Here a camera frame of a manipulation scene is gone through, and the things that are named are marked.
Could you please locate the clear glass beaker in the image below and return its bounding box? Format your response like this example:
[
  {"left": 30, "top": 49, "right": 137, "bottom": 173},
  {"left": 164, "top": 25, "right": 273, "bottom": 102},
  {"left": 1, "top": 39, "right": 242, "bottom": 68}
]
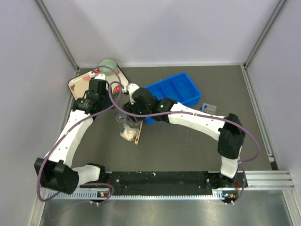
[{"left": 115, "top": 111, "right": 132, "bottom": 124}]

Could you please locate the blue plastic divided bin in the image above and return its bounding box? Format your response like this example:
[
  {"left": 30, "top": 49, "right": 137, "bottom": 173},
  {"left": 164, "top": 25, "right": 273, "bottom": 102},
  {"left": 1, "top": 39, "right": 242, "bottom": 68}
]
[{"left": 143, "top": 72, "right": 203, "bottom": 125}]

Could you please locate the clear acrylic tube rack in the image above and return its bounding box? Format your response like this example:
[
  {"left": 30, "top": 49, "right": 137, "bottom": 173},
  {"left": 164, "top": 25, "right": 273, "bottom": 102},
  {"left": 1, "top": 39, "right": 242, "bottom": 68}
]
[{"left": 200, "top": 103, "right": 217, "bottom": 115}]

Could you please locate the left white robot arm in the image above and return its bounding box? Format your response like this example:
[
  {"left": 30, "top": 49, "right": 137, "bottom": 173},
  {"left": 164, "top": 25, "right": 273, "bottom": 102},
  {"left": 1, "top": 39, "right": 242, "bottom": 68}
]
[{"left": 34, "top": 75, "right": 111, "bottom": 194}]

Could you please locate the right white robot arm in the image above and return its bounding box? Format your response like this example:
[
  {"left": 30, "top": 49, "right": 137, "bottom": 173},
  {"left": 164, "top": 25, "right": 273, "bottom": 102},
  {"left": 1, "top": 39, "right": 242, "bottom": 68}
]
[{"left": 122, "top": 83, "right": 245, "bottom": 186}]

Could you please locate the pink cream plate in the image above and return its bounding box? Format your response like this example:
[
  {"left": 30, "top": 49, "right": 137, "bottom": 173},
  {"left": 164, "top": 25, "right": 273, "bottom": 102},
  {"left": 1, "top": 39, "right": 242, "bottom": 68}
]
[{"left": 73, "top": 76, "right": 91, "bottom": 97}]

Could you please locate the strawberry pattern tray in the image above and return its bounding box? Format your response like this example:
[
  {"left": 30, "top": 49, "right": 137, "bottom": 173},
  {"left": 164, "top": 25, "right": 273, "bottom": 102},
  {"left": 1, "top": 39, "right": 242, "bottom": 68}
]
[{"left": 68, "top": 66, "right": 129, "bottom": 100}]

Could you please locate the green ceramic bowl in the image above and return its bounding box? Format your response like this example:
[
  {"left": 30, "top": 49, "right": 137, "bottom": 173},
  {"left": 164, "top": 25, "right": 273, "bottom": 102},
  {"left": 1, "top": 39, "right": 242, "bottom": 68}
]
[{"left": 99, "top": 59, "right": 117, "bottom": 76}]

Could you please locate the beige crumpled glove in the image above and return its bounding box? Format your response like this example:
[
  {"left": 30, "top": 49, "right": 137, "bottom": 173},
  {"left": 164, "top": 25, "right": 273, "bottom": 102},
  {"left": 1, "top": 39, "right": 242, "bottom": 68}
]
[{"left": 120, "top": 123, "right": 139, "bottom": 142}]

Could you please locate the wooden test tube clamp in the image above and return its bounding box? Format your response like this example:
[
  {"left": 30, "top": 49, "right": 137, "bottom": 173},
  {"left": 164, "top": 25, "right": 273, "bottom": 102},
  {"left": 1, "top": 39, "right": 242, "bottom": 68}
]
[{"left": 134, "top": 121, "right": 143, "bottom": 145}]

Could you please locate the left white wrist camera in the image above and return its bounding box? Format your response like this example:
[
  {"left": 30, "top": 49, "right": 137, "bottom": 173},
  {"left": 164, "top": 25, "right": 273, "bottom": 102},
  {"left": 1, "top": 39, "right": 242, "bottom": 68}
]
[{"left": 90, "top": 73, "right": 106, "bottom": 81}]

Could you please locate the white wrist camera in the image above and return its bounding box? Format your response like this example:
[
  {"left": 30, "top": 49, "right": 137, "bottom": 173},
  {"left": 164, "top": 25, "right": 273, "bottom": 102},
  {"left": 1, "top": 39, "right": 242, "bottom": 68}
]
[
  {"left": 122, "top": 83, "right": 140, "bottom": 105},
  {"left": 90, "top": 73, "right": 106, "bottom": 81}
]

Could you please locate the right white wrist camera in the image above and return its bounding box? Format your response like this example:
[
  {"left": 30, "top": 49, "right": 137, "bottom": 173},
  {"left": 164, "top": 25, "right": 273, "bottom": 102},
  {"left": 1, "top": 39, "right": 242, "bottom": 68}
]
[{"left": 122, "top": 83, "right": 140, "bottom": 105}]

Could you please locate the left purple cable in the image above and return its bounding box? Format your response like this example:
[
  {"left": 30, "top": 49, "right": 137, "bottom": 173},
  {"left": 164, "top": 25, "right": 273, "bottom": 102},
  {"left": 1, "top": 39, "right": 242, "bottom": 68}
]
[{"left": 37, "top": 65, "right": 123, "bottom": 202}]

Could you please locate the purple cable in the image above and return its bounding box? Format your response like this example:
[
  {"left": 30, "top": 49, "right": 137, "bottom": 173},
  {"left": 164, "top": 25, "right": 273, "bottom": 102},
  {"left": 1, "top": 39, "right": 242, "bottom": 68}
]
[
  {"left": 108, "top": 81, "right": 261, "bottom": 204},
  {"left": 37, "top": 65, "right": 123, "bottom": 202}
]

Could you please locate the grey slotted cable duct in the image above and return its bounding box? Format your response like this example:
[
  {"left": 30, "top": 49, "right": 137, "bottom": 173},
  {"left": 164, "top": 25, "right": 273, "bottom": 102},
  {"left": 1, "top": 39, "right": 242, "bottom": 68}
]
[{"left": 53, "top": 190, "right": 237, "bottom": 200}]

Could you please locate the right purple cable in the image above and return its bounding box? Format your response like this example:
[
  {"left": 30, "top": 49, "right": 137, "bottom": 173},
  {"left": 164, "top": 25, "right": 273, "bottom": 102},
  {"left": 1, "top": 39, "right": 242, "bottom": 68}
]
[{"left": 108, "top": 81, "right": 261, "bottom": 204}]

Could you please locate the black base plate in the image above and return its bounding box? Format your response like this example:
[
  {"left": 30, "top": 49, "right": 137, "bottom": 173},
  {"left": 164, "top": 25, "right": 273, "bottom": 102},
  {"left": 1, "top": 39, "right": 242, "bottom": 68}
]
[{"left": 80, "top": 171, "right": 237, "bottom": 195}]

